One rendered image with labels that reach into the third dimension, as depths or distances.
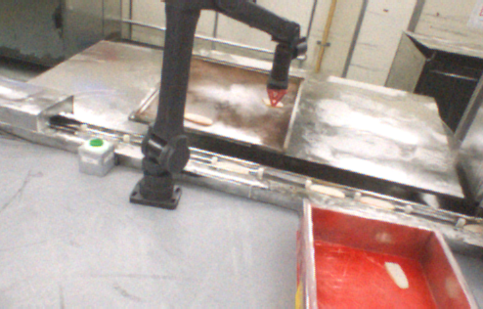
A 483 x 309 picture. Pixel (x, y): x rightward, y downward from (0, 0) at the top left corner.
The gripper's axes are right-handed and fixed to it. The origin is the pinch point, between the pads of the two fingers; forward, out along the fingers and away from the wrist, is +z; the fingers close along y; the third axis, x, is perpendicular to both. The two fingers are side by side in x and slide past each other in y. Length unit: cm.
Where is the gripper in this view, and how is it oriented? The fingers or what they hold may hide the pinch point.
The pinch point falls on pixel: (274, 101)
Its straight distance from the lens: 133.6
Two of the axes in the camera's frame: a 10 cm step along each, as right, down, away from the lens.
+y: 1.3, -5.9, 7.9
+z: -1.2, 7.9, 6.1
